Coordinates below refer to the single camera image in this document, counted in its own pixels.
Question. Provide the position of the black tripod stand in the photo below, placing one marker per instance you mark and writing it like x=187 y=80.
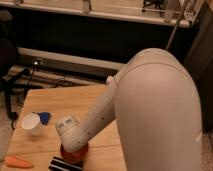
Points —
x=7 y=87

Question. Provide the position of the clear plastic bottle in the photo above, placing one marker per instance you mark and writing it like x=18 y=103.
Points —
x=110 y=79

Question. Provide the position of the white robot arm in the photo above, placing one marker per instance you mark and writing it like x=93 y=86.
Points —
x=156 y=105

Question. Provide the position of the white plastic cup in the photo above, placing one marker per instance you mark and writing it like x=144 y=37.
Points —
x=32 y=124

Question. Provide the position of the red ceramic bowl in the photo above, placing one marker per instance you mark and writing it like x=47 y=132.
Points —
x=74 y=157

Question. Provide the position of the metal pole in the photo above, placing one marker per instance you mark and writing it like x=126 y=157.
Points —
x=169 y=43

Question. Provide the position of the orange carrot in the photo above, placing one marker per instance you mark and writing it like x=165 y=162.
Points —
x=15 y=162

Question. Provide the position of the blue plastic object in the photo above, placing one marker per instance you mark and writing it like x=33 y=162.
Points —
x=43 y=117

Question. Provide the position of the black white striped block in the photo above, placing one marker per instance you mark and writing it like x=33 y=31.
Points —
x=59 y=164

